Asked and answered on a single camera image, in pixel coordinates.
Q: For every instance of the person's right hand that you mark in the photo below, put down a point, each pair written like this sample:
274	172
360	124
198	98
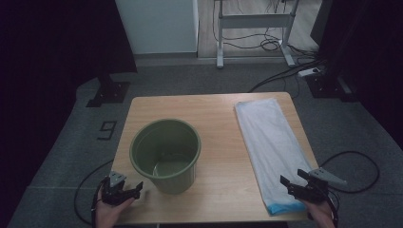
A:
321	215

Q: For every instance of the dark curtain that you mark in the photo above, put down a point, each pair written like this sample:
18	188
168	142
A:
370	47
47	47

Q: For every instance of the green plastic trash bin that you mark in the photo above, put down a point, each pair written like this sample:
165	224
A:
164	148

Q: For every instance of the black stand base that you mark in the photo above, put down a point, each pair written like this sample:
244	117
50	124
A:
109	91
326	87

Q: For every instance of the white cabinet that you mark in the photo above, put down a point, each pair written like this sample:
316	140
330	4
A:
158	25

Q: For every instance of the white power strip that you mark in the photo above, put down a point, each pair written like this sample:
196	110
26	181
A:
308	72

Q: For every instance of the person's left hand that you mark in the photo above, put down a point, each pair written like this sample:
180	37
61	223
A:
106	215

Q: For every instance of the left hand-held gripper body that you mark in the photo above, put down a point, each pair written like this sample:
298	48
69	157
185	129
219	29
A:
112	193

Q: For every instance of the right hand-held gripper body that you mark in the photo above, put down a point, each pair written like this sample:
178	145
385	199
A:
313	191

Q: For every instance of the white metal desk frame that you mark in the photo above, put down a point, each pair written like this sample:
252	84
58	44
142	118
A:
253	21

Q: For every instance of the white plastic bag blue edge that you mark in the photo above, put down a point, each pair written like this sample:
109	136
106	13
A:
269	142

